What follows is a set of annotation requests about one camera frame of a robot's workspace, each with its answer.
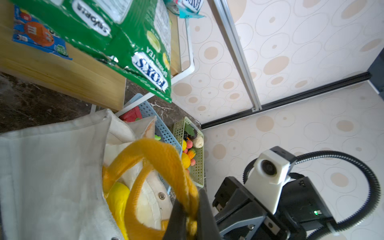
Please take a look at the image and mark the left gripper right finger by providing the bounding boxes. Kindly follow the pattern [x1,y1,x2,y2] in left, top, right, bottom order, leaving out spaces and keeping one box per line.
[196,189,222,240]

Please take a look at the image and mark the red bell pepper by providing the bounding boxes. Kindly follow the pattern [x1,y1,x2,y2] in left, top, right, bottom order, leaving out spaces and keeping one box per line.
[119,106,143,123]

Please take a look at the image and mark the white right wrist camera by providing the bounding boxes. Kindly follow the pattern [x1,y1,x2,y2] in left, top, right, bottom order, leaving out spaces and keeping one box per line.
[245,146,298,214]

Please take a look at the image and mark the yellow lemon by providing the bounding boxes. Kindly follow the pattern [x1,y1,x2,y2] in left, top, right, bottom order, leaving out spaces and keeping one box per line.
[181,153,191,169]

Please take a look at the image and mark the horizontal aluminium frame bar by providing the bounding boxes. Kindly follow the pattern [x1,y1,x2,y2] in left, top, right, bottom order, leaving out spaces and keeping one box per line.
[208,0,262,112]

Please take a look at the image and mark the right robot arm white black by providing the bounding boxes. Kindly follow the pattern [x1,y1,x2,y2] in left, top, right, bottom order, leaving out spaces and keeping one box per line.
[205,147,384,240]

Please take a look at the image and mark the white wire wooden shelf rack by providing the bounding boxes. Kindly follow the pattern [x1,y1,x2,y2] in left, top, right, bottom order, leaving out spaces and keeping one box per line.
[1,1,195,115]

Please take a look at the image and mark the teal Fox's candy bag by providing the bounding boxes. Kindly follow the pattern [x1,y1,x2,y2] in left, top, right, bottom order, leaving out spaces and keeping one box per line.
[164,0,204,19]

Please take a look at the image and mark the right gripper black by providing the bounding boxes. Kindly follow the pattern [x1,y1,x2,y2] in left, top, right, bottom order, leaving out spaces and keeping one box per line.
[212,176,337,240]

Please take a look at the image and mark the small blue red candy packet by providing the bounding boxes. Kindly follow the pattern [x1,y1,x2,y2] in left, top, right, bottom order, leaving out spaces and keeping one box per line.
[12,5,72,61]

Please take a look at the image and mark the white grocery bag yellow handles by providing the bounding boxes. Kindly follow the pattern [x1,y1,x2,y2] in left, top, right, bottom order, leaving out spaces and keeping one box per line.
[1,110,199,240]

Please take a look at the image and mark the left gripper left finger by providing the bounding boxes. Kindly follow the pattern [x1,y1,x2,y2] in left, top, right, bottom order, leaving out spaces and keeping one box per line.
[163,199,187,240]

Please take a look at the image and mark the green plastic fruit basket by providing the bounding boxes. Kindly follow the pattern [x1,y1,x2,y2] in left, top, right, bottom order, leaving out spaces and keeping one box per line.
[173,117,205,188]

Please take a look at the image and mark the green snack packet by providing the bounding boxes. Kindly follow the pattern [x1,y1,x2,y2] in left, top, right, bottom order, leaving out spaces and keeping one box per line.
[15,0,172,102]

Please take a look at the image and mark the blue plastic vegetable basket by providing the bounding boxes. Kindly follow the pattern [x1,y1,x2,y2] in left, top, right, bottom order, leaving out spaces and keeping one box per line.
[122,92,184,196]

